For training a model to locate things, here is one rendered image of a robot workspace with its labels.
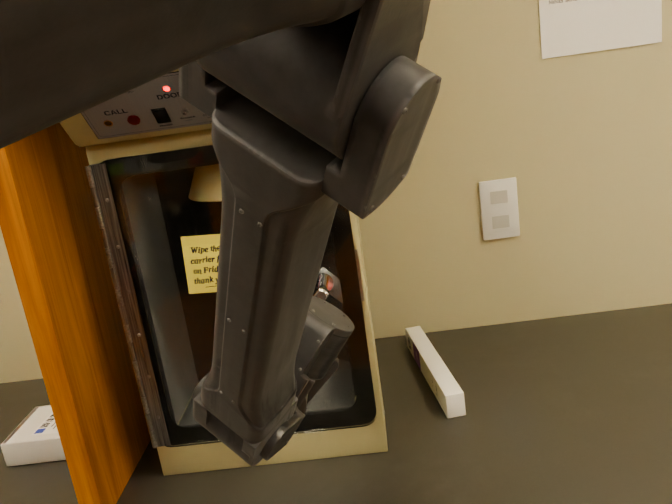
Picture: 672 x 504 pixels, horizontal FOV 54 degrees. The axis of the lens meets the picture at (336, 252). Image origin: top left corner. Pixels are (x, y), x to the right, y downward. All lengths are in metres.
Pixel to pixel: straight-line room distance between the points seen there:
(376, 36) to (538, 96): 1.06
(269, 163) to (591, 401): 0.83
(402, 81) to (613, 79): 1.08
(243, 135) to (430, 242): 1.01
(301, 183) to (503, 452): 0.70
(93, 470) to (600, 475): 0.63
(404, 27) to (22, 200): 0.63
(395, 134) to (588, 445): 0.75
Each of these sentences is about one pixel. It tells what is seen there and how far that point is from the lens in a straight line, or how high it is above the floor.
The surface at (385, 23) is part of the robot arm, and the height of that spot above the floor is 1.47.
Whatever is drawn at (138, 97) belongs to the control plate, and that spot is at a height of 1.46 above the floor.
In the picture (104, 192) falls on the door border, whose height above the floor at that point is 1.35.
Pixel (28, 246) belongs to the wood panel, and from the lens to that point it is 0.84.
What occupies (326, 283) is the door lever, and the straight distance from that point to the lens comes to 0.83.
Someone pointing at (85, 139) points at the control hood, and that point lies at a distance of 0.84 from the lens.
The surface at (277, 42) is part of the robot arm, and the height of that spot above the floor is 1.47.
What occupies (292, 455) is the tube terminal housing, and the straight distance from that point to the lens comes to 0.97.
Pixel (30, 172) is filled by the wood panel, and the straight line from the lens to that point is 0.86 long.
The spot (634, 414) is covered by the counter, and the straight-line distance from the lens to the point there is 1.04.
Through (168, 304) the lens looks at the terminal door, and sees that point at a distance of 0.89.
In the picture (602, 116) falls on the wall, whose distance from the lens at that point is 1.33.
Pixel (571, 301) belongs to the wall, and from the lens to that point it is 1.39.
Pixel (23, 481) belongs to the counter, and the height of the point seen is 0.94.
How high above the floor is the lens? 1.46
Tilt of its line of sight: 15 degrees down
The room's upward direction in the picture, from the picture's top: 8 degrees counter-clockwise
